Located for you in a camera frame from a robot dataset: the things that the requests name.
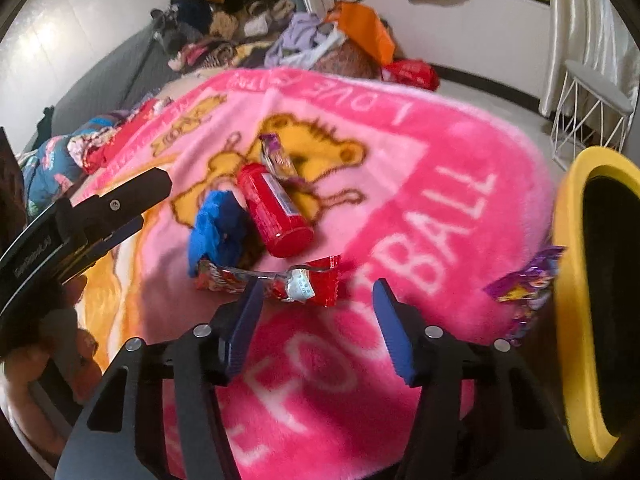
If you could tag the shiny red bag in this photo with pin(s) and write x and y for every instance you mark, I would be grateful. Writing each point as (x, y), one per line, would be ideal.
(412, 74)

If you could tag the blue floral quilt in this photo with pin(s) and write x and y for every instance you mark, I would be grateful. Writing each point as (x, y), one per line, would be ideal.
(55, 160)

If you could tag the grey sofa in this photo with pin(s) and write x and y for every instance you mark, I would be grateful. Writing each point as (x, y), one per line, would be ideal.
(110, 85)

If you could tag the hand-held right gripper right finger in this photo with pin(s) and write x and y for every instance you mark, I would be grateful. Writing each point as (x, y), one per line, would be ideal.
(395, 330)

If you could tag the pink printed blanket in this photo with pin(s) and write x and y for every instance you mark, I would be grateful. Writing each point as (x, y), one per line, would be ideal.
(450, 135)

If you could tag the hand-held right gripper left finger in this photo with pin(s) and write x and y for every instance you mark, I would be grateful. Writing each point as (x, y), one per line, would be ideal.
(245, 330)

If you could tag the purple cloth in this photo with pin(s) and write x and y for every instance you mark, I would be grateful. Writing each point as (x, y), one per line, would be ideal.
(300, 35)

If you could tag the large pile of clothes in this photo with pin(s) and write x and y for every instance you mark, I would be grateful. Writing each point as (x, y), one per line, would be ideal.
(225, 15)

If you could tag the red can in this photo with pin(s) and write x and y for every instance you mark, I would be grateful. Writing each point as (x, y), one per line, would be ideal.
(272, 220)

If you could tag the person's left hand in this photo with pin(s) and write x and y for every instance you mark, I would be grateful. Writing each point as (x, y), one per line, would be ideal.
(87, 355)

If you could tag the yellow bin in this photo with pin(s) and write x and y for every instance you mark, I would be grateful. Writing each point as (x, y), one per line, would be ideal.
(570, 260)

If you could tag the red printed cloth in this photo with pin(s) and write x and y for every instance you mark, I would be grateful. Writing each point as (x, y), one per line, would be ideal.
(107, 152)

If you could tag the floral fabric bag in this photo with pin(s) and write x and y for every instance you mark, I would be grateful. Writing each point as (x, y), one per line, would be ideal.
(350, 62)

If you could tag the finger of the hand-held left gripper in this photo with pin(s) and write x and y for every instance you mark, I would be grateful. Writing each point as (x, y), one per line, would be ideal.
(120, 202)
(115, 240)

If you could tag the blue plastic bag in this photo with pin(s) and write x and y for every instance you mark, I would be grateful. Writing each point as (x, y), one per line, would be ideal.
(210, 230)

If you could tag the orange bag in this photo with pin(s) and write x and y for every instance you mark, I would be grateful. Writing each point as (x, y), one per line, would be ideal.
(365, 30)

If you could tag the red snack wrapper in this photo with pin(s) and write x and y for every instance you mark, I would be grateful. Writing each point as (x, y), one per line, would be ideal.
(325, 280)

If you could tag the person's left forearm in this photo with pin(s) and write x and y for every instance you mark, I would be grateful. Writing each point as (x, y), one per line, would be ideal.
(25, 420)

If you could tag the large purple candy wrapper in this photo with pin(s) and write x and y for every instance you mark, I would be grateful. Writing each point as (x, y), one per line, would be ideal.
(525, 280)

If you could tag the small purple candy wrapper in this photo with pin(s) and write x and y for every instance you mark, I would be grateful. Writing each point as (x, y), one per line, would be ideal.
(277, 160)

